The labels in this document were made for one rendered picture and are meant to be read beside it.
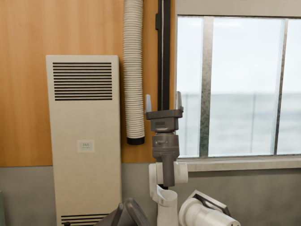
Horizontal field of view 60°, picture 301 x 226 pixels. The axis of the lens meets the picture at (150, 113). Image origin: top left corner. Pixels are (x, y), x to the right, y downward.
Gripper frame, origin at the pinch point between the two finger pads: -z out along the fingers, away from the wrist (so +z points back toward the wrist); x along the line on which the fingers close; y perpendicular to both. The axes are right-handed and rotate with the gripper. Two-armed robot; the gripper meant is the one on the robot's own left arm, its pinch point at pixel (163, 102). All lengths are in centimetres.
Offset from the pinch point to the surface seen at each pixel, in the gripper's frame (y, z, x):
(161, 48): -115, -64, -38
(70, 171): -88, 32, -108
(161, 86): -122, -34, -42
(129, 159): -134, 26, -80
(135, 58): -100, -54, -55
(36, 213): -109, 71, -164
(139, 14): -95, -87, -48
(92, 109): -84, -15, -84
